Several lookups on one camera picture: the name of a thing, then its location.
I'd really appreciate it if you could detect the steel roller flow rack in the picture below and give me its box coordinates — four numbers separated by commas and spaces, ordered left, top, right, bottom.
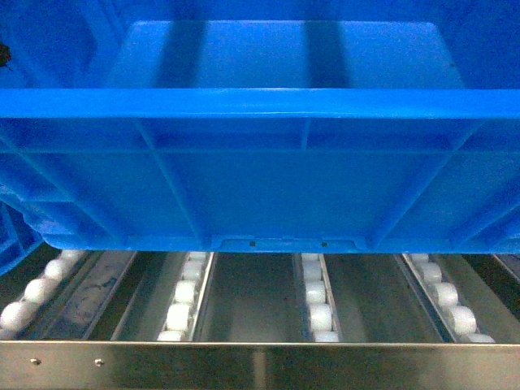
1, 245, 519, 389

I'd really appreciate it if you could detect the white roller track far left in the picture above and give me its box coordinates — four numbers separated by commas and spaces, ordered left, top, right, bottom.
1, 249, 87, 340

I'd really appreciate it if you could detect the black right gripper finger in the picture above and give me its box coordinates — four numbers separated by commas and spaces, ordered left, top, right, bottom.
0, 42, 11, 67

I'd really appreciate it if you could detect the white roller track right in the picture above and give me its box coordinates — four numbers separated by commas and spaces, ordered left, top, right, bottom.
403, 253, 495, 344

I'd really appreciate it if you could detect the blue shelf crate near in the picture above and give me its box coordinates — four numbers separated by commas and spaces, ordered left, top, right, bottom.
0, 202, 43, 275

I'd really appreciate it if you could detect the white roller track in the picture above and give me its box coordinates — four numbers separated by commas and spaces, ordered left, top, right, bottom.
157, 252, 215, 342
1, 249, 87, 340
403, 253, 495, 344
300, 253, 342, 343

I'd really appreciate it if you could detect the large blue plastic crate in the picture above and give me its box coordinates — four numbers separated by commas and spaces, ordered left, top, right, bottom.
1, 1, 519, 254

